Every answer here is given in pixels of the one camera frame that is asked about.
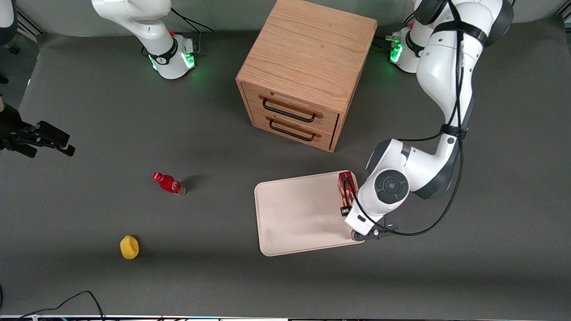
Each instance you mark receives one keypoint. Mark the small red bottle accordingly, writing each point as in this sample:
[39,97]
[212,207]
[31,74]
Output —
[170,183]

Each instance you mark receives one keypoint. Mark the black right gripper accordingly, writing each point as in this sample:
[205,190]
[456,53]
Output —
[14,133]

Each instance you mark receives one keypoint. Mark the yellow round toy fruit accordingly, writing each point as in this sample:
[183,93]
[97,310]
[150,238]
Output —
[129,248]

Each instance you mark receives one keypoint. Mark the red cookie box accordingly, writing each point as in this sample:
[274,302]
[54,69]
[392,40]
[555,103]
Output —
[346,180]

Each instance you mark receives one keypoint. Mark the wooden two-drawer cabinet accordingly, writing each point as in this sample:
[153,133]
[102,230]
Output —
[308,58]

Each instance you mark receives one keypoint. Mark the aluminium frame rail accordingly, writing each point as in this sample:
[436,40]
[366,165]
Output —
[29,26]

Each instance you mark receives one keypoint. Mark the beige rectangular tray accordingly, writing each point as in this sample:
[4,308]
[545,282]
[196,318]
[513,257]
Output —
[299,218]

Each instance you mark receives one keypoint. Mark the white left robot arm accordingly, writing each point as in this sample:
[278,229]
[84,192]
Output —
[441,67]

